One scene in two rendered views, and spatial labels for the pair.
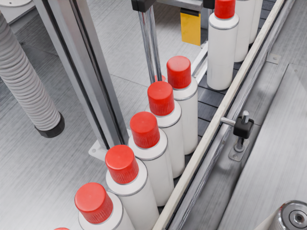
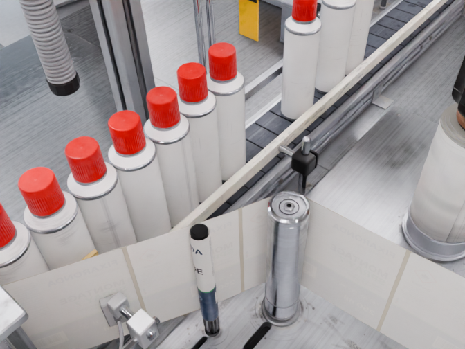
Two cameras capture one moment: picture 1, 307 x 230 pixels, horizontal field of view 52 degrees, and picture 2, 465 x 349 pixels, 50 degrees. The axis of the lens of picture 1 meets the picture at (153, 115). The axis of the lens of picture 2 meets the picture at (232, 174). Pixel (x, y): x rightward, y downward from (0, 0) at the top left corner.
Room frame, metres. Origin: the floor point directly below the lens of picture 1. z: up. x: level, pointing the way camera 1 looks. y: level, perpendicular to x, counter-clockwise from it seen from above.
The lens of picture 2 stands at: (-0.20, -0.09, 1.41)
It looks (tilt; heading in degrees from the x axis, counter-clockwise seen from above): 47 degrees down; 5
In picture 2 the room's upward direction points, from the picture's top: 3 degrees counter-clockwise
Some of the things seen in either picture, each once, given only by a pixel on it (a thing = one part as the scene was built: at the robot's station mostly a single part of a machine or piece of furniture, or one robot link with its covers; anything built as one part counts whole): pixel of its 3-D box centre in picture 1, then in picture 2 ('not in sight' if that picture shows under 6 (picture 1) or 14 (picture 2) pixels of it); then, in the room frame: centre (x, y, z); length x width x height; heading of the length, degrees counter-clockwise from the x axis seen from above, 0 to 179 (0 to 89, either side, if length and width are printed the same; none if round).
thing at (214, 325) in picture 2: not in sight; (206, 286); (0.06, -0.04, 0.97); 0.02 x 0.02 x 0.19
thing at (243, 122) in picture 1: (242, 131); (304, 167); (0.31, -0.15, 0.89); 0.03 x 0.03 x 0.12; 52
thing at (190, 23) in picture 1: (190, 27); (248, 16); (0.37, -0.08, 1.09); 0.03 x 0.01 x 0.06; 52
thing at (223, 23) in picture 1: (221, 44); (300, 58); (0.44, -0.15, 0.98); 0.05 x 0.05 x 0.20
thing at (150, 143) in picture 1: (152, 163); (172, 162); (0.22, 0.01, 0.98); 0.05 x 0.05 x 0.20
